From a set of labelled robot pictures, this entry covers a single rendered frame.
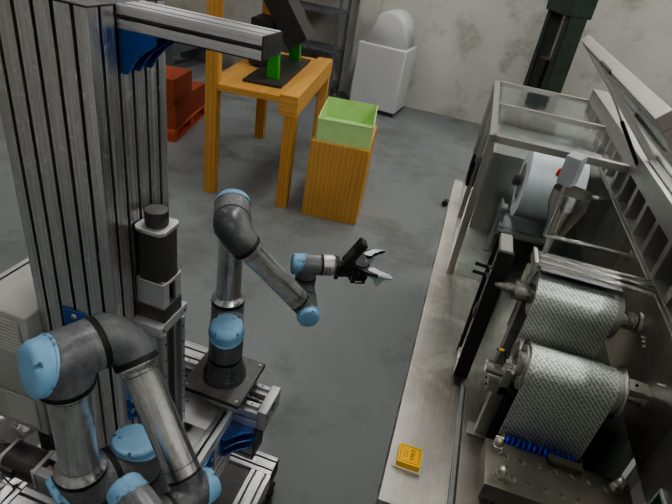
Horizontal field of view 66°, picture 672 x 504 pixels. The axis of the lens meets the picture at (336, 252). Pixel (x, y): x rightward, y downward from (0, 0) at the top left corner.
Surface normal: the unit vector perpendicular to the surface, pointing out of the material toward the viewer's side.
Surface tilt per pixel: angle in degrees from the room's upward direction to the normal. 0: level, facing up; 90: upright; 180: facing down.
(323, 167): 90
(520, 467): 0
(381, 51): 90
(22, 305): 0
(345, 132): 90
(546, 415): 90
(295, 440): 0
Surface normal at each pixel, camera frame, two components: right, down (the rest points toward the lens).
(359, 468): 0.14, -0.84
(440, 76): -0.29, 0.47
